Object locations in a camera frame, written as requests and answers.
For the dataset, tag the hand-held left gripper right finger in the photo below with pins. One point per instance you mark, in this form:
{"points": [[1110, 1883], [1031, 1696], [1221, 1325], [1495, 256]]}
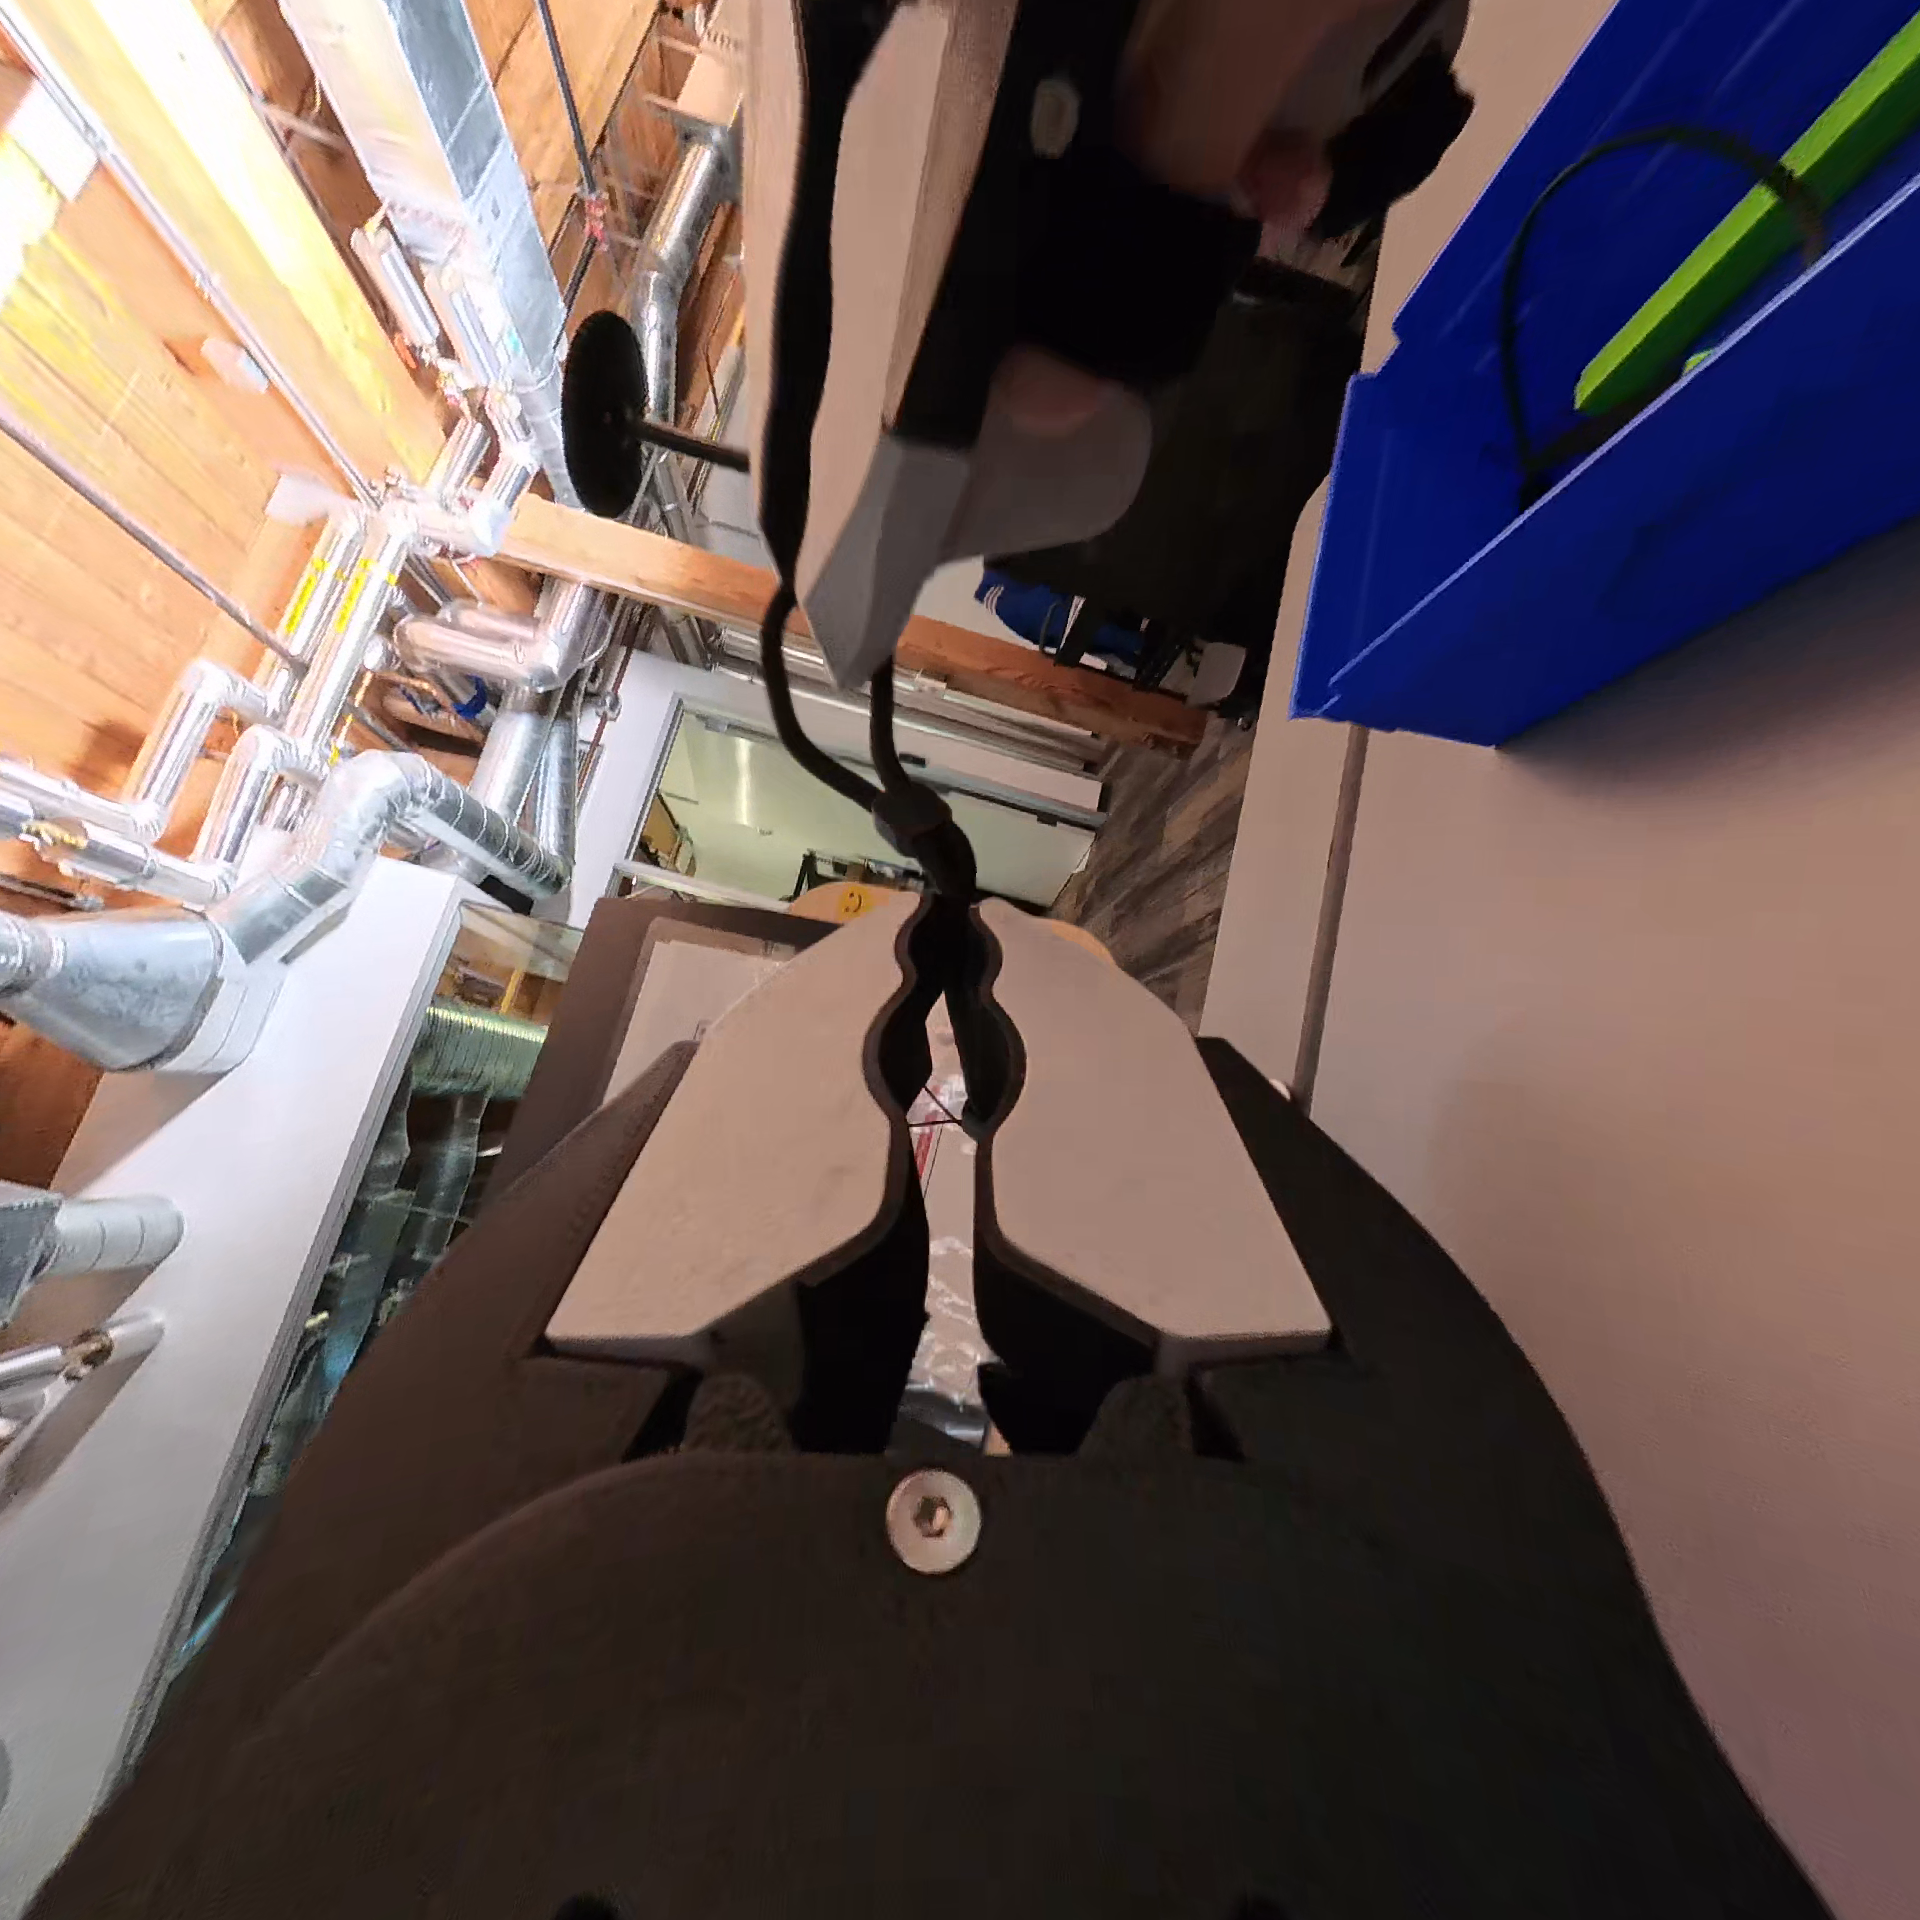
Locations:
{"points": [[1141, 1184]]}

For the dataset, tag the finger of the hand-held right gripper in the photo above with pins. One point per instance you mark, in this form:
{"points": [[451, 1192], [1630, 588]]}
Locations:
{"points": [[769, 224], [901, 299]]}

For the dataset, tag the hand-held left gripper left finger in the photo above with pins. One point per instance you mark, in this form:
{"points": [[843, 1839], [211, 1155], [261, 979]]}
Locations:
{"points": [[750, 1171]]}

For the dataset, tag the blue plastic bin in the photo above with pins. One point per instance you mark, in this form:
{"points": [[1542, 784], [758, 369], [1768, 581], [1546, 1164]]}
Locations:
{"points": [[1650, 524]]}

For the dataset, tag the person's right hand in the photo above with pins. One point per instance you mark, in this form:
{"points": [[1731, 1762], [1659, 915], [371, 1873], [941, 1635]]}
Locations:
{"points": [[1231, 90]]}

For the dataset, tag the black framed instruction board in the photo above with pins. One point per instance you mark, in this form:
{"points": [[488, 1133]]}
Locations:
{"points": [[662, 989]]}

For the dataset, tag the black office chair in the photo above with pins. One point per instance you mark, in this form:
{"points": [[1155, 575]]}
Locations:
{"points": [[1259, 450]]}

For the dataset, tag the blue striped jacket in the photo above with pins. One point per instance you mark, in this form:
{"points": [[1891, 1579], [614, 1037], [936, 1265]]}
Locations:
{"points": [[1049, 615]]}

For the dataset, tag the green bar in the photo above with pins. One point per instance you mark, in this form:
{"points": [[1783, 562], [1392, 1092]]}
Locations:
{"points": [[1725, 253]]}

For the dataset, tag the metal cylinder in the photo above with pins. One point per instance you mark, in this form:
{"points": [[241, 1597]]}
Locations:
{"points": [[105, 1237]]}

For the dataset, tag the large silver ventilation duct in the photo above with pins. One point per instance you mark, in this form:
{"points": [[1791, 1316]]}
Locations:
{"points": [[451, 194]]}

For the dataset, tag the wooden support post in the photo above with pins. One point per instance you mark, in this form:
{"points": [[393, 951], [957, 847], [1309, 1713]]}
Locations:
{"points": [[675, 578]]}

